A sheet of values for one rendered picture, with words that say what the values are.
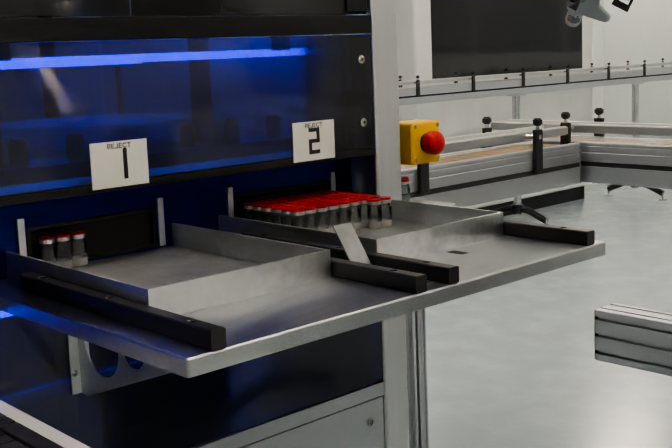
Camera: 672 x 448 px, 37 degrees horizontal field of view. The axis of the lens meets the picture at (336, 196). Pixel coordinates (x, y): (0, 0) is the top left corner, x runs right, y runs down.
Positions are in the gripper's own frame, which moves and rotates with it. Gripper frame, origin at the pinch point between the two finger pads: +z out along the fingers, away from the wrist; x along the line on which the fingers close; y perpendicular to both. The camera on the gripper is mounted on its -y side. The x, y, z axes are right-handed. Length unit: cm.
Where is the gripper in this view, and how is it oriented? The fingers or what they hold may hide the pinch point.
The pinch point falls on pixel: (576, 1)
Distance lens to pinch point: 146.0
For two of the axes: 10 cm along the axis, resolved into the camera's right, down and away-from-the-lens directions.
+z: 0.2, 3.4, 9.4
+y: 8.5, 4.9, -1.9
